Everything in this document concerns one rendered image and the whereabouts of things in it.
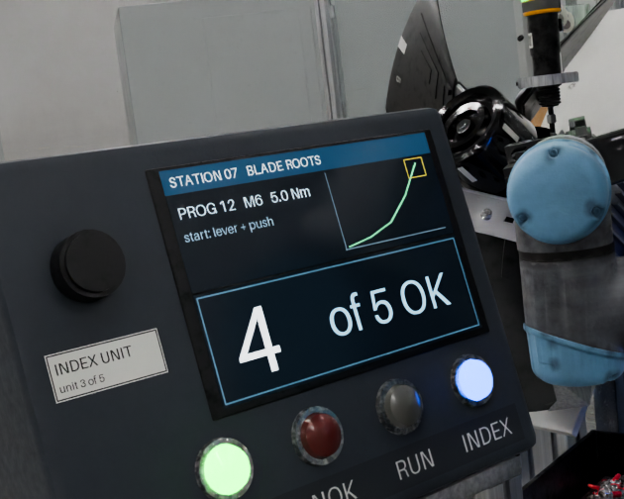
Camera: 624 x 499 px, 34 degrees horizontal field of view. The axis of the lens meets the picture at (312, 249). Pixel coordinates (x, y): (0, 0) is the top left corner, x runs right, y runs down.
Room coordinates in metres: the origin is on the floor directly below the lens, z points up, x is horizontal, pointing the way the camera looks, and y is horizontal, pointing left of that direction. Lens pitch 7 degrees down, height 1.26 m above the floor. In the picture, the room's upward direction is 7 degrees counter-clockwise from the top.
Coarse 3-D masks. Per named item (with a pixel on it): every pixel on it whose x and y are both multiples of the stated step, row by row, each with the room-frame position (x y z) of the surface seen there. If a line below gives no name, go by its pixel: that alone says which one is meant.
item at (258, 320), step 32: (224, 288) 0.45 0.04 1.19; (256, 288) 0.46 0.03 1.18; (288, 288) 0.47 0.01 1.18; (224, 320) 0.44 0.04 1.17; (256, 320) 0.45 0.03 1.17; (288, 320) 0.46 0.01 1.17; (224, 352) 0.44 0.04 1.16; (256, 352) 0.44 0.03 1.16; (288, 352) 0.45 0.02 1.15; (224, 384) 0.43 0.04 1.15; (256, 384) 0.44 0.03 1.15; (288, 384) 0.45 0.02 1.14
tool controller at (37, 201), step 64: (320, 128) 0.51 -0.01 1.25; (384, 128) 0.53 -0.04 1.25; (0, 192) 0.41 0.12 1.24; (64, 192) 0.42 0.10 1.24; (128, 192) 0.44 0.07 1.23; (192, 192) 0.45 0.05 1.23; (256, 192) 0.47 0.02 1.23; (320, 192) 0.49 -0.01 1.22; (384, 192) 0.52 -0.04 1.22; (448, 192) 0.54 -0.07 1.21; (0, 256) 0.40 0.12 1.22; (64, 256) 0.40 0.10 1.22; (128, 256) 0.43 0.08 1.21; (192, 256) 0.44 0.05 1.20; (256, 256) 0.46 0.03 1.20; (320, 256) 0.48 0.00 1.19; (384, 256) 0.50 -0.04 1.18; (448, 256) 0.53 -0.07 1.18; (0, 320) 0.40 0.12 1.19; (64, 320) 0.40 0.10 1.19; (128, 320) 0.42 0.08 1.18; (192, 320) 0.43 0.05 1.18; (320, 320) 0.47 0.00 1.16; (384, 320) 0.49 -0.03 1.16; (448, 320) 0.51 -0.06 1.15; (0, 384) 0.41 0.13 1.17; (64, 384) 0.39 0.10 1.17; (128, 384) 0.41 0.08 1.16; (192, 384) 0.42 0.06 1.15; (320, 384) 0.46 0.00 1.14; (448, 384) 0.50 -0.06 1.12; (512, 384) 0.52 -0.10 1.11; (0, 448) 0.42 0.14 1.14; (64, 448) 0.39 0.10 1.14; (128, 448) 0.40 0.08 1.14; (192, 448) 0.41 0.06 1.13; (256, 448) 0.43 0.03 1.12; (384, 448) 0.47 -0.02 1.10; (448, 448) 0.49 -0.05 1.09; (512, 448) 0.51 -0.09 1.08
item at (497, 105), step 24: (456, 96) 1.30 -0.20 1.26; (480, 96) 1.28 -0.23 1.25; (504, 96) 1.25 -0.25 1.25; (456, 120) 1.28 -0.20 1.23; (480, 120) 1.24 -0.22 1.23; (504, 120) 1.22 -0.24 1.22; (528, 120) 1.28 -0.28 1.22; (456, 144) 1.25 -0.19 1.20; (480, 144) 1.21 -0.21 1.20; (504, 144) 1.22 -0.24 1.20; (480, 168) 1.23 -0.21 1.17; (504, 192) 1.27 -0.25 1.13
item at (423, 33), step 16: (432, 0) 1.50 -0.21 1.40; (416, 16) 1.55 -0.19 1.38; (432, 16) 1.48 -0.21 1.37; (416, 32) 1.53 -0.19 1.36; (432, 32) 1.47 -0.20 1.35; (416, 48) 1.52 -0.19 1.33; (432, 48) 1.46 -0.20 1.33; (400, 64) 1.58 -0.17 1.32; (416, 64) 1.52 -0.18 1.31; (432, 64) 1.46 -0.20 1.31; (448, 64) 1.40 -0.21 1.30; (416, 80) 1.52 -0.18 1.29; (432, 80) 1.46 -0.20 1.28; (448, 80) 1.40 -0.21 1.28; (400, 96) 1.58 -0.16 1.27; (416, 96) 1.52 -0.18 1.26; (432, 96) 1.46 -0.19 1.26; (448, 96) 1.41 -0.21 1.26
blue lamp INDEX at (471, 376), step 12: (456, 360) 0.51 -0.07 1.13; (468, 360) 0.51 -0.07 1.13; (480, 360) 0.51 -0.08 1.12; (456, 372) 0.50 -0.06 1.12; (468, 372) 0.50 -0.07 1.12; (480, 372) 0.50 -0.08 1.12; (456, 384) 0.50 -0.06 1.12; (468, 384) 0.50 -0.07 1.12; (480, 384) 0.50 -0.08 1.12; (492, 384) 0.51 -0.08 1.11; (468, 396) 0.50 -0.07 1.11; (480, 396) 0.50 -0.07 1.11
